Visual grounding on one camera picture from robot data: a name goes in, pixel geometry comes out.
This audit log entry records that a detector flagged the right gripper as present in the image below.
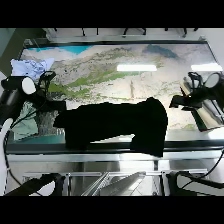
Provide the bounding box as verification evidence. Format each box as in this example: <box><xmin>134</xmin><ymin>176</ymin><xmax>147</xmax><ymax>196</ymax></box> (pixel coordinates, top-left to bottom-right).
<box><xmin>168</xmin><ymin>94</ymin><xmax>193</xmax><ymax>111</ymax></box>

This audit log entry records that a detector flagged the beige garment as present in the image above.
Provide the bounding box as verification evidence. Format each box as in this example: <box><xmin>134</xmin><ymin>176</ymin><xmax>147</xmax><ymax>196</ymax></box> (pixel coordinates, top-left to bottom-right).
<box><xmin>179</xmin><ymin>81</ymin><xmax>224</xmax><ymax>132</ymax></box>

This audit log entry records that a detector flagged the black garment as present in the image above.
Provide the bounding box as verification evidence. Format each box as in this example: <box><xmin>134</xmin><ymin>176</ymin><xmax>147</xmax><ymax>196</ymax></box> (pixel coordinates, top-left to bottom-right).
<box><xmin>53</xmin><ymin>96</ymin><xmax>169</xmax><ymax>158</ymax></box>

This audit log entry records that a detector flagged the white garment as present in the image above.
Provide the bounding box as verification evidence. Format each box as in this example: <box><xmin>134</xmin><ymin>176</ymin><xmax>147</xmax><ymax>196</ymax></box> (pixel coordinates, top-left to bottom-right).
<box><xmin>9</xmin><ymin>57</ymin><xmax>56</xmax><ymax>81</ymax></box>

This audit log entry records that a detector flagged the pale green garment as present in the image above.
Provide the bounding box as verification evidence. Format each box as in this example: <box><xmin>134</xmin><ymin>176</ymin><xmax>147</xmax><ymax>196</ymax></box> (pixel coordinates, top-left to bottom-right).
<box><xmin>13</xmin><ymin>100</ymin><xmax>40</xmax><ymax>141</ymax></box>

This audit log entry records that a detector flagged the black cable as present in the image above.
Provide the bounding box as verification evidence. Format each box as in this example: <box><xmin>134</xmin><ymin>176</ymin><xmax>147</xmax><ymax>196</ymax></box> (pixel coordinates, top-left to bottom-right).
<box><xmin>2</xmin><ymin>131</ymin><xmax>24</xmax><ymax>191</ymax></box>
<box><xmin>179</xmin><ymin>148</ymin><xmax>224</xmax><ymax>190</ymax></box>

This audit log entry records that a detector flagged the silver frame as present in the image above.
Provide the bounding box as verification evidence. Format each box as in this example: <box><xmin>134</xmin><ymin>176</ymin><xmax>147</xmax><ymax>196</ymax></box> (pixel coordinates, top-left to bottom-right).
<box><xmin>5</xmin><ymin>149</ymin><xmax>224</xmax><ymax>197</ymax></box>

